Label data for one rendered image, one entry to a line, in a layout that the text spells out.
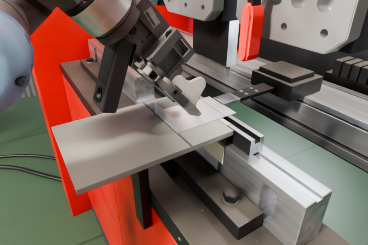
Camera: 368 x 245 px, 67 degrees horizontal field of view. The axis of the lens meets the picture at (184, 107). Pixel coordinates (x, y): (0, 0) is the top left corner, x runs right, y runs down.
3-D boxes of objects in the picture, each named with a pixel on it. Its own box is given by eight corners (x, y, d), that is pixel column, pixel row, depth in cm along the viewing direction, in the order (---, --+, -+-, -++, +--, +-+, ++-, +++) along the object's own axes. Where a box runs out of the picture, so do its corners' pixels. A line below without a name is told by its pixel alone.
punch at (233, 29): (192, 62, 54) (193, 12, 50) (200, 60, 55) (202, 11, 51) (225, 78, 47) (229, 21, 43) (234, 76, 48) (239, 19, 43)
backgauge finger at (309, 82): (201, 98, 62) (201, 77, 60) (280, 75, 74) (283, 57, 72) (237, 121, 53) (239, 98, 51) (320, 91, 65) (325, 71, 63)
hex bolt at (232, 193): (219, 197, 47) (219, 190, 46) (231, 190, 48) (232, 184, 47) (229, 208, 45) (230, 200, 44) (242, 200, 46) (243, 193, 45)
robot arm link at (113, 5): (76, 21, 31) (61, 11, 38) (105, 47, 35) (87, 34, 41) (119, -27, 32) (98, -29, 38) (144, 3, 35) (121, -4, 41)
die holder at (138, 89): (91, 61, 119) (87, 39, 115) (104, 58, 122) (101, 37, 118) (138, 106, 82) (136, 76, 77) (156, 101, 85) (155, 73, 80)
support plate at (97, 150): (52, 131, 49) (51, 126, 48) (179, 97, 61) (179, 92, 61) (77, 196, 35) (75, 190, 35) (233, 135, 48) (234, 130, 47)
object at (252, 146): (184, 108, 61) (184, 95, 60) (195, 104, 62) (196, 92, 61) (249, 156, 46) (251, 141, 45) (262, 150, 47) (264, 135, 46)
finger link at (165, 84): (193, 102, 43) (153, 64, 39) (187, 110, 43) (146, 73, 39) (182, 95, 47) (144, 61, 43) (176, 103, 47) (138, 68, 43)
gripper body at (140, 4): (199, 55, 43) (150, -6, 35) (162, 97, 42) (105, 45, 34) (173, 44, 49) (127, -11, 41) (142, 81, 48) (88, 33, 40)
